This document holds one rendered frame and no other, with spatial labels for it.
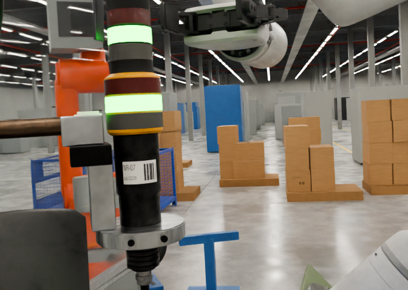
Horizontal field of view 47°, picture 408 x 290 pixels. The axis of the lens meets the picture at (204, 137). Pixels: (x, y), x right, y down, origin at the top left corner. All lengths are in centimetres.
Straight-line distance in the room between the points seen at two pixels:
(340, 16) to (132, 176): 51
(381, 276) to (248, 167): 868
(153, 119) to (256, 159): 932
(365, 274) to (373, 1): 56
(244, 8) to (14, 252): 35
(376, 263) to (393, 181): 761
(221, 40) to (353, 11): 26
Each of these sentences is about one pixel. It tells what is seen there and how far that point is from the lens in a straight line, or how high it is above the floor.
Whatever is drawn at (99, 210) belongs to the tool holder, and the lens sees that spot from 36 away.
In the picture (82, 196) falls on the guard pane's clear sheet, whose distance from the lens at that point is 159.
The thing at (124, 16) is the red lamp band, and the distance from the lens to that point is 36.
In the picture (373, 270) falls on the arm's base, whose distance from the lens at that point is 107.
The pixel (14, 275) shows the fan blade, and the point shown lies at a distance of 49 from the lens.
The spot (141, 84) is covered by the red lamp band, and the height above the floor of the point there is 156.
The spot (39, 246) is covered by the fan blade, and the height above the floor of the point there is 142.
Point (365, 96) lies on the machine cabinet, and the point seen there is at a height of 172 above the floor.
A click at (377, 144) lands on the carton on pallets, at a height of 85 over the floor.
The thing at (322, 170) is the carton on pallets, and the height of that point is 49.
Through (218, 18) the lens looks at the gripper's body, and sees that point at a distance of 61.
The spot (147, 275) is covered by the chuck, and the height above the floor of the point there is 141.
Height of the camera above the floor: 154
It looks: 3 degrees down
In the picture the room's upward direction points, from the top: 3 degrees counter-clockwise
